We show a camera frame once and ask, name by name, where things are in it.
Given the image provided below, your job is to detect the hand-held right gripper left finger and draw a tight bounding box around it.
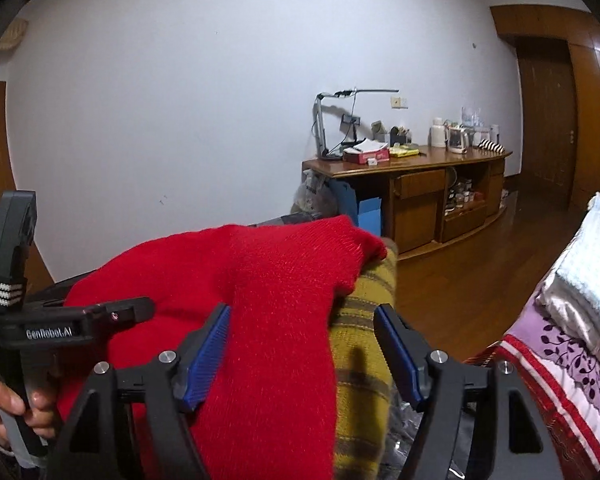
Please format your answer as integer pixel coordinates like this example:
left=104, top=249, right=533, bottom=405
left=52, top=302, right=232, bottom=480

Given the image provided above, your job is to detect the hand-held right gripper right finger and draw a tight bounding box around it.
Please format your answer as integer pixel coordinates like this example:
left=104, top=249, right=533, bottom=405
left=373, top=302, right=566, bottom=480

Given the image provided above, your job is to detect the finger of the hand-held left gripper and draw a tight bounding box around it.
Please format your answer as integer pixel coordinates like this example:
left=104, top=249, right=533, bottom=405
left=82, top=296, right=157, bottom=336

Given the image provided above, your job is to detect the red knit sweater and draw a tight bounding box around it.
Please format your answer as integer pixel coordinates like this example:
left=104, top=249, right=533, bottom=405
left=55, top=214, right=388, bottom=480

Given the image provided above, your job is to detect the person's left hand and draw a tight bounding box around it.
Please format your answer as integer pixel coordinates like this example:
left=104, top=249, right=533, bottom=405
left=0, top=362, right=61, bottom=456

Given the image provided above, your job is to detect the olive striped sweater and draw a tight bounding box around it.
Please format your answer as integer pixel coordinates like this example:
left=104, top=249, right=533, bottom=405
left=330, top=240, right=401, bottom=480

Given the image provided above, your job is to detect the wooden sideboard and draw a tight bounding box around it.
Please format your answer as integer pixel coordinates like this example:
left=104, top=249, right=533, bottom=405
left=302, top=149, right=513, bottom=261

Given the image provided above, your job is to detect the blue box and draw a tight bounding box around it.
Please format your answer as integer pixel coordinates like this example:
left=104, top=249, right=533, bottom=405
left=327, top=177, right=383, bottom=236

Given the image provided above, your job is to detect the row of small jars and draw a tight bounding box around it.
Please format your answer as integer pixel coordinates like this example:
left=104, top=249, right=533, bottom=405
left=445, top=180, right=487, bottom=211

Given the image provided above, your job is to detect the purple floral quilt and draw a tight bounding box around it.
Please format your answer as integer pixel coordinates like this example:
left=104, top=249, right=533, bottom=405
left=527, top=290, right=600, bottom=446

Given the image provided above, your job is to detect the white plastic bag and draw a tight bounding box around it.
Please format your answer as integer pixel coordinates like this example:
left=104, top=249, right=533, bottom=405
left=290, top=170, right=341, bottom=221

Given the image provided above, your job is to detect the red flat box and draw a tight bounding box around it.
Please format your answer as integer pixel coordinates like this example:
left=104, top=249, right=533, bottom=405
left=343, top=148, right=391, bottom=165

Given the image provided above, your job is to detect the white folded blanket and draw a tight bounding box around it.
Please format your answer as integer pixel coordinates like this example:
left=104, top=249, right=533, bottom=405
left=535, top=192, right=600, bottom=356

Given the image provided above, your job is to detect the white notebook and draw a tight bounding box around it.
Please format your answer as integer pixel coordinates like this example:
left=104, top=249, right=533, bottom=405
left=347, top=139, right=388, bottom=154

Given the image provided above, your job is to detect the glass electric kettle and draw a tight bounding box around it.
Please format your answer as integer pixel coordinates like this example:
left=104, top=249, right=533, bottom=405
left=447, top=125, right=472, bottom=154

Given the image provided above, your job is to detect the white thermos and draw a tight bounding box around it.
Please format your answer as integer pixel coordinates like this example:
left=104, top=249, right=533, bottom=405
left=429, top=117, right=449, bottom=149

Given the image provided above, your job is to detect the folding desk lamp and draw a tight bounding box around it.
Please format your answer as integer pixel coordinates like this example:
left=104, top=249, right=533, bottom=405
left=312, top=87, right=401, bottom=161

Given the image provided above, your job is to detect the dark wooden door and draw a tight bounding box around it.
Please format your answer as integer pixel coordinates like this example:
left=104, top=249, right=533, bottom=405
left=517, top=35, right=581, bottom=211

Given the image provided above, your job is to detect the beige curtain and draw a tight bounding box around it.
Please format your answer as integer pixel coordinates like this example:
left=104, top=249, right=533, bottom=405
left=0, top=17, right=30, bottom=52

